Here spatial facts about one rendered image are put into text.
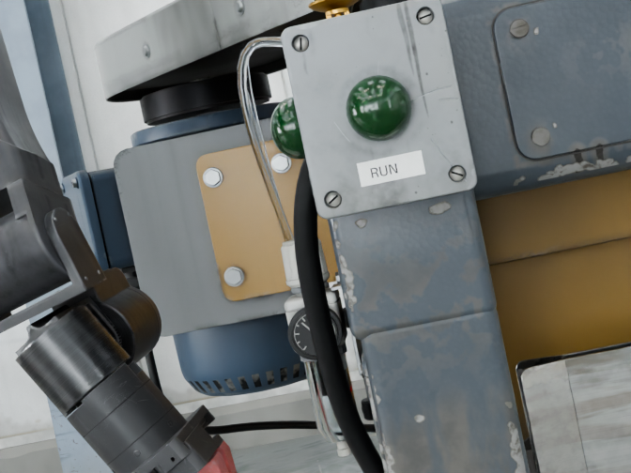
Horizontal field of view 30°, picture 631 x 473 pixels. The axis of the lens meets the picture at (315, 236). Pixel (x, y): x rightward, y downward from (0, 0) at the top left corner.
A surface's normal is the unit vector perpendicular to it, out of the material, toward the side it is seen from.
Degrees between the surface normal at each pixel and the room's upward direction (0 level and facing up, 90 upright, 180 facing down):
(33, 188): 75
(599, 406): 90
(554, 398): 90
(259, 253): 90
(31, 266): 113
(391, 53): 90
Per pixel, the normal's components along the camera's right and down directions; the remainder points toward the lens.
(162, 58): -0.81, 0.20
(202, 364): -0.59, 0.18
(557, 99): -0.07, 0.07
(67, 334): 0.36, -0.32
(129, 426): 0.15, -0.13
